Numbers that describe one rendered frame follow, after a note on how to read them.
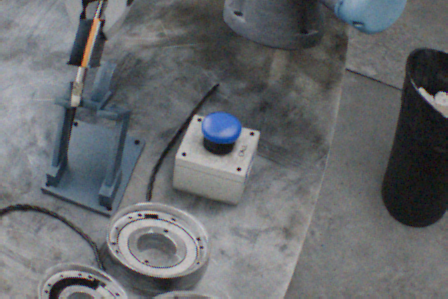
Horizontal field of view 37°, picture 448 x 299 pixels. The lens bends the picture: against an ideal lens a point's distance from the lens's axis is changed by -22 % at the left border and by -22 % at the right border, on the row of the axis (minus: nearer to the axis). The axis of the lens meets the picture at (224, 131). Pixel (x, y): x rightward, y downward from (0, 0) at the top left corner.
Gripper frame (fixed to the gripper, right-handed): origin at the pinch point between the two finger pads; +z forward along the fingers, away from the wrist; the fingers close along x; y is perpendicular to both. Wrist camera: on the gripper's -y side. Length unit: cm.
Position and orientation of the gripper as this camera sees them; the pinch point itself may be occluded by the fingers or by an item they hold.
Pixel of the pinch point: (92, 30)
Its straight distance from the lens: 73.6
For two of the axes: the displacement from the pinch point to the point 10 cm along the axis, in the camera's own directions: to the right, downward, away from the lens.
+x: -9.7, -2.4, 1.0
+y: 2.3, -6.2, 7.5
